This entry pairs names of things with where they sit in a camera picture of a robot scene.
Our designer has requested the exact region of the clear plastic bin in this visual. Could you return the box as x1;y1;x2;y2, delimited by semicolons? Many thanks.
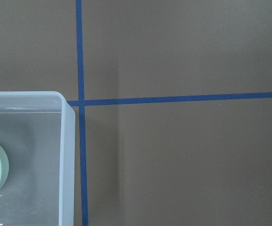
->
0;91;75;226

